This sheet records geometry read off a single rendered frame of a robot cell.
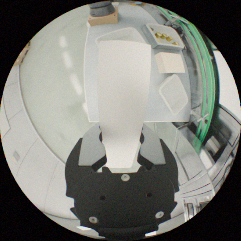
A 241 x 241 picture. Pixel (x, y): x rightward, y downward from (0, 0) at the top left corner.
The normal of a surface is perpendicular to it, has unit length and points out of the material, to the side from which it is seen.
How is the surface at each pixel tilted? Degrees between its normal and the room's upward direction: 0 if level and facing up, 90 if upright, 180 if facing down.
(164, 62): 0
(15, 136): 90
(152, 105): 0
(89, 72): 0
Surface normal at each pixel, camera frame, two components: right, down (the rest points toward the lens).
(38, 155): 0.94, -0.31
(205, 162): -0.33, -0.82
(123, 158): 0.03, 0.48
